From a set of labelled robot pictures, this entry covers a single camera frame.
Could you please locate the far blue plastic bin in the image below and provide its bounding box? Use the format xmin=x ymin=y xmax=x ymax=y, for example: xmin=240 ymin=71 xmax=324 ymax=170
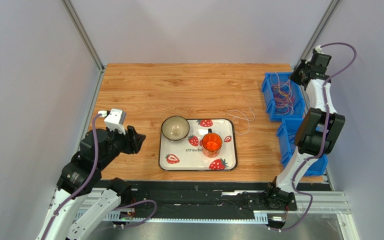
xmin=261 ymin=72 xmax=306 ymax=122

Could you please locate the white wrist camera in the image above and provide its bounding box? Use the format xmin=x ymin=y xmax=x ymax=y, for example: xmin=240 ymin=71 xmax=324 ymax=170
xmin=313 ymin=45 xmax=324 ymax=54
xmin=97 ymin=108 xmax=127 ymax=135

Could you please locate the aluminium frame rail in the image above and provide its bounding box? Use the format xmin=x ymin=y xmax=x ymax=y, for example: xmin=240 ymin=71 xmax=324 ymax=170
xmin=38 ymin=186 xmax=359 ymax=240

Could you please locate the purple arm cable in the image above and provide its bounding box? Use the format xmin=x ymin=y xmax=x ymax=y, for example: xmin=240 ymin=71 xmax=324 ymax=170
xmin=268 ymin=42 xmax=358 ymax=232
xmin=40 ymin=113 xmax=158 ymax=240

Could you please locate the beige ceramic bowl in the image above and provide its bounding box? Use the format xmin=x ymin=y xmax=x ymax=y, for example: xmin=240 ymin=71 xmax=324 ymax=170
xmin=161 ymin=115 xmax=190 ymax=141

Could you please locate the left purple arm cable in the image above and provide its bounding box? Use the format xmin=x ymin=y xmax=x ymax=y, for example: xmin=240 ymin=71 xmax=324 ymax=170
xmin=40 ymin=113 xmax=158 ymax=240

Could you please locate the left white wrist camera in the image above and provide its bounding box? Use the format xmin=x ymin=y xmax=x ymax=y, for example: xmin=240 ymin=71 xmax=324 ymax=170
xmin=97 ymin=108 xmax=127 ymax=135

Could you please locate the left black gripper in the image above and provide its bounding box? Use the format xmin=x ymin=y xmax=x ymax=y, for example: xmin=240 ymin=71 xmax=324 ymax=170
xmin=97 ymin=124 xmax=147 ymax=169

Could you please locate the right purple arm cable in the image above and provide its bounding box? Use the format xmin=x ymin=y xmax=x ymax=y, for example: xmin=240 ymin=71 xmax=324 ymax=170
xmin=268 ymin=42 xmax=358 ymax=232

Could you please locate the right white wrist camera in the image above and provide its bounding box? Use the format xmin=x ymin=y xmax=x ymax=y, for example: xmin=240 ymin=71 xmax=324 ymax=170
xmin=313 ymin=45 xmax=324 ymax=54

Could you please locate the yellow cable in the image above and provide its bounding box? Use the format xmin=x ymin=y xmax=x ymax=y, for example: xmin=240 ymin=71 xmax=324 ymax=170
xmin=273 ymin=78 xmax=296 ymax=107

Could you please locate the orange transparent mug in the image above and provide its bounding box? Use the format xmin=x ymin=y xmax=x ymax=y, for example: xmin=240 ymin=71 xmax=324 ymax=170
xmin=202 ymin=128 xmax=223 ymax=158

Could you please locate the blue plastic bin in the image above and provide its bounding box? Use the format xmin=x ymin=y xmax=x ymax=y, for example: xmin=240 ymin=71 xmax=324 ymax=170
xmin=261 ymin=72 xmax=306 ymax=122
xmin=276 ymin=117 xmax=328 ymax=177

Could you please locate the near blue plastic bin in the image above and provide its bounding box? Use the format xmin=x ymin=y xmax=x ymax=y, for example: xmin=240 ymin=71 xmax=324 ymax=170
xmin=276 ymin=117 xmax=328 ymax=177

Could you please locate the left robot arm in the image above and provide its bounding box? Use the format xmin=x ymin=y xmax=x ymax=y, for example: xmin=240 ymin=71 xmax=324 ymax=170
xmin=37 ymin=126 xmax=146 ymax=240

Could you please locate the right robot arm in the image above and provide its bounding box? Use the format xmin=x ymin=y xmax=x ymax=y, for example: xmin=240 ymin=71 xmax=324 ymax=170
xmin=263 ymin=51 xmax=346 ymax=210

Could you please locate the white strawberry tray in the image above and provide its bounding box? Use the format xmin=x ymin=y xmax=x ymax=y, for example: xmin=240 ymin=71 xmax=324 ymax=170
xmin=159 ymin=118 xmax=238 ymax=171

